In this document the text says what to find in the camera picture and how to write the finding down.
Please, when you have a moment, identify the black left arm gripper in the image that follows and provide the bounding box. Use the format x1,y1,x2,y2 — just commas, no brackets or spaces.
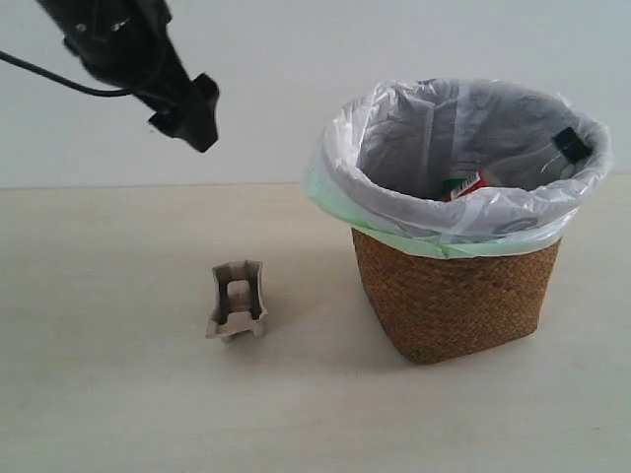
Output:
38,0,219,153

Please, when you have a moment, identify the clear plastic bin liner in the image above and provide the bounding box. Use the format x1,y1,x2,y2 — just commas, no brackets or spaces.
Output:
312,78,613,243

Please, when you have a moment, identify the green label plastic bottle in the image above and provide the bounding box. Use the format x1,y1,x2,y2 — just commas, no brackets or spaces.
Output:
440,177,466,201

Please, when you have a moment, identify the light green bag liner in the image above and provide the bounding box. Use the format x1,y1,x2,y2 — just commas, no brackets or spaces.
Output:
303,161,563,260

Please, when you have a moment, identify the red label plastic bottle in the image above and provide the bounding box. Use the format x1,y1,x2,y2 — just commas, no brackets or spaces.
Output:
444,127,593,201

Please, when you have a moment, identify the grey cardboard egg carton piece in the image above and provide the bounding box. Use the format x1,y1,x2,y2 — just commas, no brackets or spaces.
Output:
206,260,268,343

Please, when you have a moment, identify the woven brown basket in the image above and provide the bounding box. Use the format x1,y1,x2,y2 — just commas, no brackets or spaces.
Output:
352,231,561,365

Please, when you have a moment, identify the black cable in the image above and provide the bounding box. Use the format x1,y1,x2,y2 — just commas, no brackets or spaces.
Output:
0,48,132,98

